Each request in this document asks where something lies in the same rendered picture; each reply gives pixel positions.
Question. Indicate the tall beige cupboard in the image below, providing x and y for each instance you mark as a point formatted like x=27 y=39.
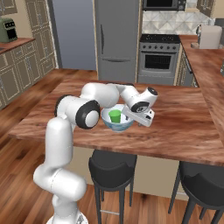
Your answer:
x=40 y=29

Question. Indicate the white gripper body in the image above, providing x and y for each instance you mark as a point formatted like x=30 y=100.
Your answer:
x=139 y=119

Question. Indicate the green cup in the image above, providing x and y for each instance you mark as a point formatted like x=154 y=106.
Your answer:
x=115 y=116

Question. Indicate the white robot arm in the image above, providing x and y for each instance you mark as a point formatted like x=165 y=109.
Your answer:
x=59 y=140

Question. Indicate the black microwave oven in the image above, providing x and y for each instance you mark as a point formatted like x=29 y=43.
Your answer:
x=163 y=4

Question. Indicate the beige wall cupboard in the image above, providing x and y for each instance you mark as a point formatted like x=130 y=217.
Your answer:
x=7 y=6
x=206 y=6

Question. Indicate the pale blue patterned bowl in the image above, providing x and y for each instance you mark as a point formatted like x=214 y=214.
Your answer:
x=118 y=126

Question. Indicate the beige base cupboard run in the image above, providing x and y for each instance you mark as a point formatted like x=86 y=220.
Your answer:
x=20 y=70

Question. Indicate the grey fridge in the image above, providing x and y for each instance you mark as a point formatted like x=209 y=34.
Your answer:
x=116 y=40

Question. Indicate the black bar stool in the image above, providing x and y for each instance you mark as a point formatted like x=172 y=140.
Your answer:
x=201 y=186
x=112 y=172

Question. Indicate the beige cupboards with dishwasher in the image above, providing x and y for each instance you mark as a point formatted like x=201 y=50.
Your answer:
x=185 y=71

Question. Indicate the grey oven with hob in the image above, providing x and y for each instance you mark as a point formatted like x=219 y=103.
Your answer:
x=159 y=59

